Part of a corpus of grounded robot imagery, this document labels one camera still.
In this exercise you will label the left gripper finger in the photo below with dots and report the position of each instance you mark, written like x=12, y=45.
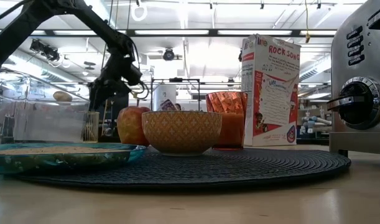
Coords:
x=121, y=90
x=98, y=95

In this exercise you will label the red yellow apple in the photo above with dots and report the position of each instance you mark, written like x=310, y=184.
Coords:
x=130, y=127

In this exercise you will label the teal glass plate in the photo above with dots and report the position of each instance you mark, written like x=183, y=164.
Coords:
x=68, y=161

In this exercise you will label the patterned ceramic bowl teal inside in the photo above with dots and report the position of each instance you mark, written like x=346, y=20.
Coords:
x=182, y=133

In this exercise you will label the red faceted drinking glass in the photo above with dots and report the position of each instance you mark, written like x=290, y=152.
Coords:
x=230, y=124

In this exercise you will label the Life cereal box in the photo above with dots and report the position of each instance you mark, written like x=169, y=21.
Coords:
x=273, y=93

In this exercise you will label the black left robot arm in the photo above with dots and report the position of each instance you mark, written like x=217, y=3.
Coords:
x=93, y=21

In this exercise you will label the tan oval object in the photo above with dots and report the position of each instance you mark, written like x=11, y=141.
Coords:
x=62, y=96

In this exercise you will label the white cylinder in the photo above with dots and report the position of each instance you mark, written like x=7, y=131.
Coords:
x=164, y=93

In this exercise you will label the purple white packet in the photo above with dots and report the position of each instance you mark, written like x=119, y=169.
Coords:
x=168, y=105

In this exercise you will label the clear plastic rectangular container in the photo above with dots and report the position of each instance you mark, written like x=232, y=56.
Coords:
x=37, y=124

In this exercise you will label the black ceiling track light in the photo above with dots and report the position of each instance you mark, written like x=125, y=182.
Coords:
x=45, y=49

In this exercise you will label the dark blue round woven placemat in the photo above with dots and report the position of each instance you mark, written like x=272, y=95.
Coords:
x=239, y=168

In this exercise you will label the white blue lab equipment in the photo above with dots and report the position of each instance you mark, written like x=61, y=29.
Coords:
x=314, y=121

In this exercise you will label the silver four-slot toaster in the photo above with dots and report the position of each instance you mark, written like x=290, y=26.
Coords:
x=360, y=93

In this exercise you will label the black metal rack frame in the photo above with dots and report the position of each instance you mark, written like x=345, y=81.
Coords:
x=152, y=93

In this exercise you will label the black round ceiling camera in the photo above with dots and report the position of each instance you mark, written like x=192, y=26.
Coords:
x=168, y=54

